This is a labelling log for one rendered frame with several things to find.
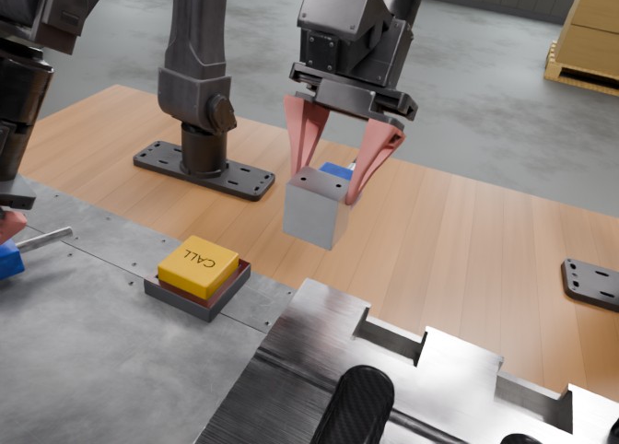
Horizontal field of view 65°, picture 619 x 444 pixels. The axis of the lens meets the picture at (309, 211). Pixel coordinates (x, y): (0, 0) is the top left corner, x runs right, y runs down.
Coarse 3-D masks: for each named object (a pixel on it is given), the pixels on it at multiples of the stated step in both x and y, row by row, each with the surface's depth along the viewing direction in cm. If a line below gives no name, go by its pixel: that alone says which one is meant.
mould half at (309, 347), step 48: (288, 336) 37; (336, 336) 37; (432, 336) 38; (240, 384) 33; (288, 384) 34; (336, 384) 34; (432, 384) 35; (480, 384) 35; (240, 432) 31; (288, 432) 31; (384, 432) 31; (432, 432) 32; (480, 432) 32; (528, 432) 32; (576, 432) 33
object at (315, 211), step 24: (312, 168) 44; (336, 168) 47; (288, 192) 42; (312, 192) 41; (336, 192) 41; (288, 216) 43; (312, 216) 42; (336, 216) 41; (312, 240) 43; (336, 240) 44
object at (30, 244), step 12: (60, 228) 52; (12, 240) 48; (24, 240) 50; (36, 240) 50; (48, 240) 51; (0, 252) 47; (12, 252) 47; (24, 252) 50; (0, 264) 47; (12, 264) 48; (0, 276) 47
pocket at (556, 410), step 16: (496, 384) 38; (512, 384) 38; (528, 384) 37; (496, 400) 37; (512, 400) 38; (528, 400) 38; (544, 400) 37; (560, 400) 37; (544, 416) 37; (560, 416) 36
